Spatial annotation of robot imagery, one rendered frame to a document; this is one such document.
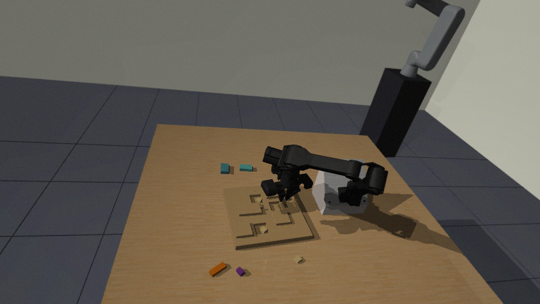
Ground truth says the teal rectangular block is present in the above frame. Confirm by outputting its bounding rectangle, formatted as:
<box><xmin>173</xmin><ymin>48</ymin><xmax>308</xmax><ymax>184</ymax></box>
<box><xmin>239</xmin><ymin>164</ymin><xmax>252</xmax><ymax>172</ymax></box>
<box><xmin>221</xmin><ymin>163</ymin><xmax>229</xmax><ymax>174</ymax></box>

